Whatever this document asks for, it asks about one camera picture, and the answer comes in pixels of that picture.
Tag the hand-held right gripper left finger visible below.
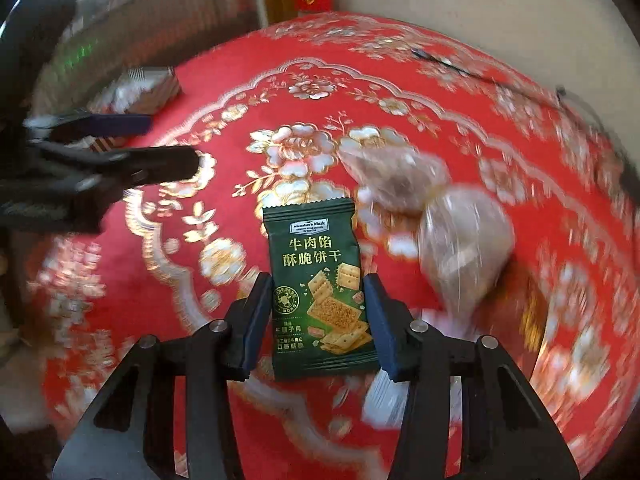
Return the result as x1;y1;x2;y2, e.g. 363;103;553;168
50;271;275;480

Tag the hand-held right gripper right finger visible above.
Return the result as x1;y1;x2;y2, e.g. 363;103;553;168
362;274;588;480

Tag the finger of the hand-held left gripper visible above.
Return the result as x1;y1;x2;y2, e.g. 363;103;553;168
25;111;154;144
30;144;202;197

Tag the white box with striped rim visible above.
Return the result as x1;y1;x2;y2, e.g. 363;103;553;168
90;66;182;116

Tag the green snack packet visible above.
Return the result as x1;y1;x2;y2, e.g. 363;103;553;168
262;197;380;381

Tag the clear plastic snack bag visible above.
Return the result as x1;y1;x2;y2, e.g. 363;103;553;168
339;135;516;308

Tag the red floral tablecloth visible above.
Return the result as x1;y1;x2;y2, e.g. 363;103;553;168
25;10;640;480

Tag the black cable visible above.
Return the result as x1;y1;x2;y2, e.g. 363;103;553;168
410;46;636;191

